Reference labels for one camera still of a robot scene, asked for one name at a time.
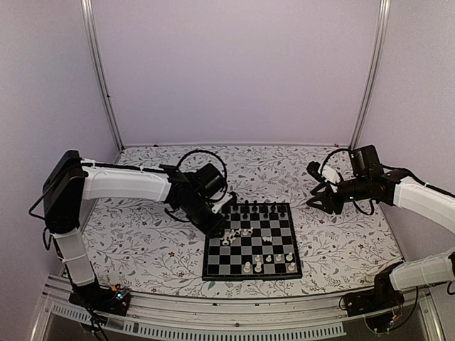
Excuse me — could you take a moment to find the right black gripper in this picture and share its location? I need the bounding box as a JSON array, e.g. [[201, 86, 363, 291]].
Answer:
[[306, 176, 370, 215]]

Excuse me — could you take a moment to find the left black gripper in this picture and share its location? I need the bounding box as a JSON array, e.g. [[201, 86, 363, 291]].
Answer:
[[183, 195, 228, 240]]

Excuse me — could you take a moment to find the black white chess board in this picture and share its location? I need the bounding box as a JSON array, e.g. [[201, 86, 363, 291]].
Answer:
[[202, 201, 303, 281]]

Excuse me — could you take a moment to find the white queen piece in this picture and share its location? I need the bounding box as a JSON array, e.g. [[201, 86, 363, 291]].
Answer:
[[243, 261, 252, 274]]

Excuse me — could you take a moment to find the white king piece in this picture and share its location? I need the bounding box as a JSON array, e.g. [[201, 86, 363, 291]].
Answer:
[[254, 255, 262, 273]]

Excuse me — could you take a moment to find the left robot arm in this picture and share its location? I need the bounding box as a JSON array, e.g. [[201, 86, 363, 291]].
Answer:
[[32, 150, 235, 308]]

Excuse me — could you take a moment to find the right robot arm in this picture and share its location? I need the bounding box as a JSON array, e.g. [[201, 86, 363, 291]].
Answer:
[[306, 145, 454, 310]]

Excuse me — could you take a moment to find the black pieces row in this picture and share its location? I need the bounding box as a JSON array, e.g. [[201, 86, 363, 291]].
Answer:
[[221, 202, 291, 221]]

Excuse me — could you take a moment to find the white pieces pile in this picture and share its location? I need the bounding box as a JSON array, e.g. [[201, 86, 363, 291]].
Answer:
[[210, 228, 278, 247]]

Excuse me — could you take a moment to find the floral patterned table mat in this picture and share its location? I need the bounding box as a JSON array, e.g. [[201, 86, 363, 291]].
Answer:
[[83, 146, 402, 298]]

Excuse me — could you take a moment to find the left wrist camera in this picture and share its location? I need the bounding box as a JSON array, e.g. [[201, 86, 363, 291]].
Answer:
[[211, 192, 237, 213]]

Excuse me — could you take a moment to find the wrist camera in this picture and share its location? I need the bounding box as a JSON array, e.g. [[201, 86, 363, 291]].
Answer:
[[306, 161, 341, 184], [211, 192, 237, 213]]

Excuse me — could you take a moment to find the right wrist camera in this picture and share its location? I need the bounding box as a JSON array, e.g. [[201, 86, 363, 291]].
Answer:
[[306, 161, 341, 184]]

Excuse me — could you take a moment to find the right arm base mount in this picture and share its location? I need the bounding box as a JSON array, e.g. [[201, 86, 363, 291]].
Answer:
[[341, 284, 405, 317]]

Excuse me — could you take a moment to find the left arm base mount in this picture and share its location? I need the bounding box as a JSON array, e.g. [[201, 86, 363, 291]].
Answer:
[[69, 281, 131, 316]]

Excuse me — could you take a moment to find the front aluminium rail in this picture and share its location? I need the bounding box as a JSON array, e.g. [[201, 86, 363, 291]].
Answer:
[[31, 275, 448, 340]]

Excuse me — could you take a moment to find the right aluminium frame post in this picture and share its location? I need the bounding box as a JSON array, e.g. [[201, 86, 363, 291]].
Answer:
[[349, 0, 392, 149]]

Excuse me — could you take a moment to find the aluminium frame post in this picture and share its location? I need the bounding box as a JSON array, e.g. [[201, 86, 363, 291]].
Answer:
[[349, 0, 392, 149], [80, 0, 124, 151]]

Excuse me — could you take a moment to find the left aluminium frame post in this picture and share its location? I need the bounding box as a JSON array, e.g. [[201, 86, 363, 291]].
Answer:
[[80, 0, 124, 151]]

